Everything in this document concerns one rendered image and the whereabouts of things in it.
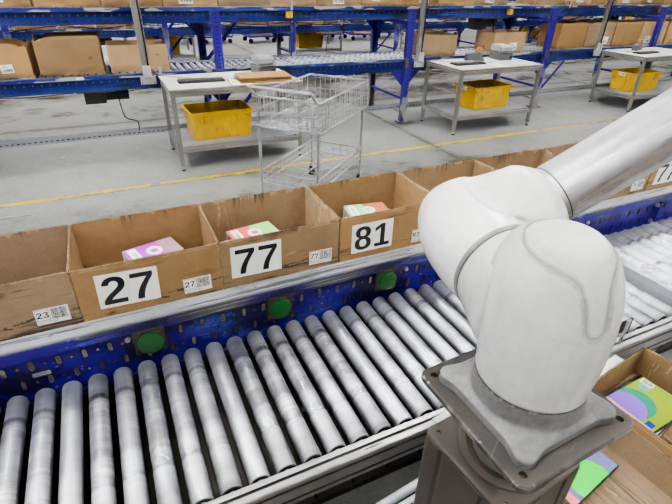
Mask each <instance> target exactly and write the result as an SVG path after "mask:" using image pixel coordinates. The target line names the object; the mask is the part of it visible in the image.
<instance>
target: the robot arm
mask: <svg viewBox="0 0 672 504"><path fill-rule="evenodd" d="M671 161H672V88H670V89H668V90H667V91H665V92H663V93H662V94H660V95H658V96H657V97H655V98H653V99H652V100H650V101H648V102H646V103H645V104H643V105H641V106H640V107H638V108H636V109H635V110H633V111H631V112H630V113H628V114H626V115H625V116H623V117H621V118H620V119H618V120H616V121H614V122H613V123H611V124H609V125H608V126H606V127H604V128H603V129H601V130H599V131H598V132H596V133H594V134H593V135H591V136H589V137H588V138H586V139H584V140H582V141H581V142H579V143H577V144H576V145H574V146H572V147H571V148H569V149H567V150H566V151H564V152H562V153H561V154H559V155H557V156H555V157H554V158H552V159H550V160H549V161H547V162H545V163H544V164H542V165H540V166H539V167H537V168H535V169H534V168H531V167H526V166H519V165H510V166H508V167H505V168H502V169H499V170H496V171H493V172H489V173H486V174H482V175H478V176H474V177H459V178H455V179H452V180H449V181H447V182H444V183H442V184H440V185H438V186H437V187H435V188H434V189H433V190H432V191H430V192H429V193H428V195H427V196H426V197H425V199H424V200H423V202H422V204H421V206H420V209H419V214H418V231H419V237H420V241H421V244H422V247H423V250H424V252H425V255H426V257H427V259H428V260H429V262H430V264H431V266H432V267H433V269H434V270H435V271H436V273H437V274H438V276H439V277H440V279H441V280H442V281H443V282H444V284H445V285H446V286H447V287H448V288H449V290H450V291H451V292H452V293H453V294H454V295H455V296H456V297H457V298H458V299H459V300H460V301H461V303H462V306H463V308H464V311H465V313H466V316H467V319H468V321H469V324H470V327H471V330H472V333H473V335H474V337H475V338H476V339H477V350H476V354H475V357H473V358H470V359H468V360H466V361H463V362H461V363H457V364H451V365H446V366H444V367H442V368H441V370H440V374H439V380H440V382H441V383H442V384H443V385H445V386H446V387H448V388H449V389H451V390H452V391H454V392H455V393H456V394H457V395H458V396H459V397H460V398H461V399H462V401H463V402H464V403H465V404H466V405H467V406H468V407H469V408H470V409H471V411H472V412H473V413H474V414H475V415H476V416H477V417H478V418H479V419H480V420H481V422H482V423H483V424H484V425H485V426H486V427H487V428H488V429H489V430H490V431H491V433H492V434H493V435H494V436H495V437H496V438H497V439H498V440H499V441H500V443H501V444H502V445H503V446H504V448H505V449H506V451H507V453H508V455H509V457H510V459H511V461H512V462H513V463H514V464H515V465H516V466H517V467H519V468H521V469H525V470H529V469H532V468H534V467H535V466H536V464H537V463H538V461H539V460H540V459H541V458H542V457H543V456H544V455H545V454H547V453H549V452H551V451H552V450H554V449H556V448H558V447H559V446H561V445H563V444H565V443H566V442H568V441H570V440H572V439H573V438H575V437H577V436H579V435H580V434H582V433H584V432H586V431H587V430H589V429H591V428H593V427H595V426H599V425H606V424H610V423H612V422H613V420H614V418H615V416H616V410H615V408H614V406H613V405H612V404H610V403H609V402H608V401H606V400H604V399H603V398H601V397H599V396H597V395H596V394H594V393H593V392H591V390H592V388H593V387H594V385H595V384H596V382H597V381H598V379H599V377H600V375H601V373H602V371H603V369H604V367H605V365H606V363H607V360H608V358H609V356H610V354H611V351H612V349H613V346H614V344H615V341H616V338H617V335H618V332H619V329H620V325H621V322H622V318H623V314H624V308H625V300H626V282H625V274H624V268H623V264H622V261H621V258H620V255H619V253H618V252H617V250H616V249H615V248H614V247H613V245H612V244H611V243H610V242H609V241H608V240H607V239H606V238H605V237H604V236H603V235H602V234H601V233H599V232H598V231H596V230H595V229H593V228H591V227H589V226H587V225H584V224H582V223H579V222H575V221H571V219H573V218H575V217H576V216H578V215H580V214H582V213H583V212H585V211H587V210H588V209H590V208H592V207H594V206H595V205H597V204H599V203H600V202H602V201H604V200H606V199H607V198H609V197H611V196H613V195H614V194H616V193H618V192H619V191H621V190H623V189H625V188H626V187H628V186H630V185H631V184H633V183H635V182H637V181H638V180H640V179H642V178H644V177H645V176H647V175H649V174H650V173H652V172H654V171H656V170H657V169H659V168H661V167H662V166H664V165H666V164H668V163H669V162H671Z"/></svg>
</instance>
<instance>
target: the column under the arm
mask: <svg viewBox="0 0 672 504"><path fill-rule="evenodd" d="M579 467H580V463H578V464H577V465H575V466H573V467H572V468H570V469H568V470H567V471H565V472H563V473H562V474H560V475H558V476H557V477H555V478H553V479H552V480H550V481H548V482H547V483H545V484H543V485H542V486H540V487H539V488H537V489H535V490H534V491H532V492H530V493H521V492H518V491H516V490H515V489H514V488H513V487H512V486H511V485H510V484H509V483H508V481H507V480H506V479H505V478H504V477H503V476H502V475H501V474H498V473H496V472H494V471H493V470H491V469H490V468H488V467H487V466H486V465H485V464H484V463H483V462H482V461H481V460H480V459H479V457H478V456H477V454H476V452H475V450H474V447H473V440H472V439H471V438H470V437H469V436H468V434H467V433H466V432H465V431H464V430H463V429H462V427H461V426H460V425H459V424H458V423H457V422H456V420H455V419H454V418H453V417H452V416H449V417H447V418H445V419H444V420H442V421H440V422H438V423H436V424H435V425H433V426H431V427H430V428H429V429H428V430H427V433H426V439H425V444H424V449H423V455H422V460H421V465H420V471H419V476H418V481H417V487H416V492H415V497H414V502H412V503H411V504H563V502H564V500H565V498H566V496H567V494H568V492H569V490H570V487H571V485H572V483H573V481H574V479H575V477H576V475H577V473H578V470H579Z"/></svg>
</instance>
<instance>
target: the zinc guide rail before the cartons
mask: <svg viewBox="0 0 672 504"><path fill-rule="evenodd" d="M669 193H672V185H669V186H665V187H661V188H656V189H652V190H648V191H644V192H639V193H635V194H631V195H626V196H622V197H618V198H614V199H609V200H605V201H602V202H600V203H599V204H597V205H595V206H594V207H592V208H590V209H588V210H587V211H585V212H583V213H582V214H580V215H583V214H587V213H591V212H596V211H600V210H604V209H608V208H612V207H616V206H620V205H624V204H628V203H632V202H637V201H641V200H645V199H649V198H653V197H657V196H661V195H665V194H669ZM423 253H425V252H424V250H423V247H422V244H417V245H413V246H408V247H404V248H400V249H395V250H391V251H387V252H383V253H378V254H374V255H370V256H365V257H361V258H357V259H353V260H348V261H344V262H340V263H336V264H331V265H327V266H323V267H318V268H314V269H310V270H306V271H301V272H297V273H293V274H289V275H284V276H280V277H276V278H271V279H267V280H263V281H259V282H254V283H250V284H246V285H241V286H237V287H233V288H229V289H224V290H220V291H216V292H212V293H207V294H203V295H199V296H194V297H190V298H186V299H182V300H177V301H173V302H169V303H164V304H160V305H156V306H152V307H147V308H143V309H139V310H135V311H130V312H126V313H122V314H117V315H113V316H109V317H105V318H100V319H96V320H92V321H87V322H83V323H79V324H75V325H70V326H66V327H62V328H58V329H53V330H49V331H45V332H40V333H36V334H32V335H28V336H23V337H19V338H15V339H10V340H6V341H2V342H0V357H1V356H5V355H9V354H14V353H18V352H22V351H26V350H30V349H34V348H38V347H42V346H46V345H50V344H55V343H59V342H63V341H67V340H71V339H75V338H79V337H83V336H87V335H91V334H95V333H100V332H104V331H108V330H112V329H116V328H120V327H124V326H128V325H132V324H136V323H141V322H145V321H149V320H153V319H157V318H161V317H165V316H169V315H173V314H177V313H182V312H186V311H190V310H194V309H198V308H202V307H206V306H210V305H214V304H218V303H223V302H227V301H231V300H235V299H239V298H243V297H247V296H251V295H255V294H259V293H264V292H268V291H272V290H276V289H280V288H284V287H288V286H292V285H296V284H300V283H305V282H309V281H313V280H317V279H321V278H325V277H329V276H333V275H337V274H341V273H346V272H350V271H354V270H358V269H362V268H366V267H370V266H374V265H378V264H382V263H387V262H391V261H395V260H399V259H403V258H407V257H411V256H415V255H419V254H423Z"/></svg>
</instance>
